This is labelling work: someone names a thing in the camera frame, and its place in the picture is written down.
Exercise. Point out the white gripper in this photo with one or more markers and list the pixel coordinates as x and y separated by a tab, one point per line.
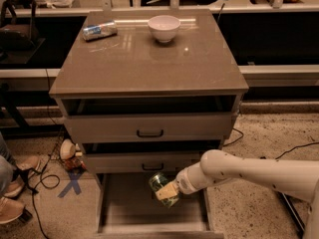
184	181

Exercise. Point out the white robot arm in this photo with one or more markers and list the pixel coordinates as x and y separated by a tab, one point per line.
296	178

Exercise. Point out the middle drawer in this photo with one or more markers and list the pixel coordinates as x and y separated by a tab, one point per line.
140	161

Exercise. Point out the drawer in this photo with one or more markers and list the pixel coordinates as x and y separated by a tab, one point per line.
137	128
129	209
140	161

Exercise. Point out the bottom drawer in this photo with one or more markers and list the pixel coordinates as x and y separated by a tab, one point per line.
129	209

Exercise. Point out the top drawer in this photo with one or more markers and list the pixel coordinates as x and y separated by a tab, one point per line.
137	128

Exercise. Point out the grey drawer cabinet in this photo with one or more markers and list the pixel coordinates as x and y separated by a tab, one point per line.
132	74

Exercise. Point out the blue silver soda can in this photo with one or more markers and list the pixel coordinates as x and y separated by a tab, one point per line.
100	31

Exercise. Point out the blue tape cross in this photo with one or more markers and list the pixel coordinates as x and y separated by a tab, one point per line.
74	177

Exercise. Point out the toy items on floor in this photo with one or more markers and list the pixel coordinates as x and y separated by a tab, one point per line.
71	158

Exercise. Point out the black metal stand leg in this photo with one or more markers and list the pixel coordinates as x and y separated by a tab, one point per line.
300	226

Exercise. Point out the tan shoe upper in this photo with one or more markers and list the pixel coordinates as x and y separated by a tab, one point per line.
24	170

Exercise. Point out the tan shoe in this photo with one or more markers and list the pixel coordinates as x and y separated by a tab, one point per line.
10	210
24	170

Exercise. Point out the tan shoe lower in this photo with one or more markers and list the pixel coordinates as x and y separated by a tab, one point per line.
10	210

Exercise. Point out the white ceramic bowl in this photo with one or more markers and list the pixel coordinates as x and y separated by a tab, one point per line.
164	27

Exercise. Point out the person leg in jeans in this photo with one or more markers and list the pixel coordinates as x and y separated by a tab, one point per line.
7	163

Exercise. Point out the dark handbag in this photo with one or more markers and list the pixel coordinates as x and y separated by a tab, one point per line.
18	37

